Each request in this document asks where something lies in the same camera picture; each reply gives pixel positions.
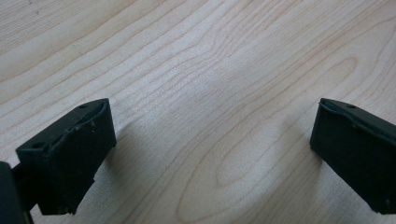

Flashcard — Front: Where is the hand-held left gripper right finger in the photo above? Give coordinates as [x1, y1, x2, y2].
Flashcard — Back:
[309, 97, 396, 216]

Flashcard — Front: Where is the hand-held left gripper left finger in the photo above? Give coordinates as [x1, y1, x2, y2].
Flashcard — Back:
[12, 98, 118, 216]

